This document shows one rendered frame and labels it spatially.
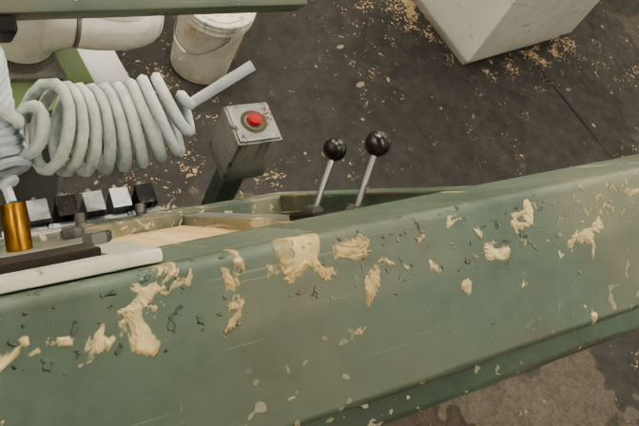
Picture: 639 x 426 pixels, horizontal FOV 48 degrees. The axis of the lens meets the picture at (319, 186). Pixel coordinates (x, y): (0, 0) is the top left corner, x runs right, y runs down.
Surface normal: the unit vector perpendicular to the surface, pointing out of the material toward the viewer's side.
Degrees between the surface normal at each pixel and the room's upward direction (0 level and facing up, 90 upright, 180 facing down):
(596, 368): 0
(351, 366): 31
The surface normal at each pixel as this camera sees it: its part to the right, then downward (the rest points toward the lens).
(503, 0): -0.79, 0.29
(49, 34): 0.39, 0.80
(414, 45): 0.34, -0.52
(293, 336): 0.48, -0.02
